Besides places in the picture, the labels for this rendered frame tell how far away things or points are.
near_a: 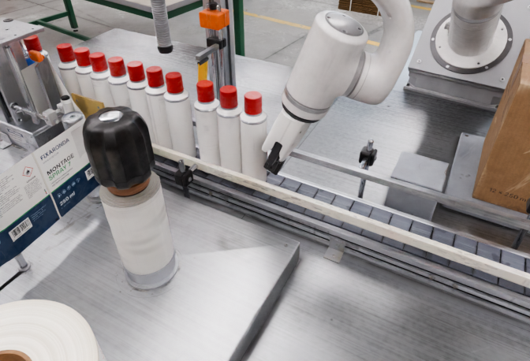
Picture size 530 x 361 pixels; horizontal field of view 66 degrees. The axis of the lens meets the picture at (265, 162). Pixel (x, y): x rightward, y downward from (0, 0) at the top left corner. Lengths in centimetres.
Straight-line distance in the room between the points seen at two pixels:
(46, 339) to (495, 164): 80
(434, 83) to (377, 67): 73
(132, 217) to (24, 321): 17
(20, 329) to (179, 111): 49
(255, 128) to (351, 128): 44
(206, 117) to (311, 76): 26
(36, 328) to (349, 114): 94
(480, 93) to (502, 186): 47
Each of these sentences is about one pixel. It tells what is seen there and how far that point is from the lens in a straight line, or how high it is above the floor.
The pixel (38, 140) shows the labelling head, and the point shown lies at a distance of 105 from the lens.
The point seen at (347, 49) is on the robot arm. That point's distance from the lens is 61.
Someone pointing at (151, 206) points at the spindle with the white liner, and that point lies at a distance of 59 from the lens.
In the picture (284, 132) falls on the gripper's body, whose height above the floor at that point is 106.
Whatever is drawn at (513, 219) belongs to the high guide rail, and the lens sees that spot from 79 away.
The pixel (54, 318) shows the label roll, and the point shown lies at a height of 102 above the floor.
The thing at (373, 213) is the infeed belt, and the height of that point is 88.
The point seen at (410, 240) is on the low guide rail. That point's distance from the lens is 76.
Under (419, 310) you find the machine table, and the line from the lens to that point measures 77.
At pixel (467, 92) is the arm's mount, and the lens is 136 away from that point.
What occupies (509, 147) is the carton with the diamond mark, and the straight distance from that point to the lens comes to 90.
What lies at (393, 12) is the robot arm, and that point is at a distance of 62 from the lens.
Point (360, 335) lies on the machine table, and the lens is 72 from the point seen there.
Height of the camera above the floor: 144
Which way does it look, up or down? 38 degrees down
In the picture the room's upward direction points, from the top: straight up
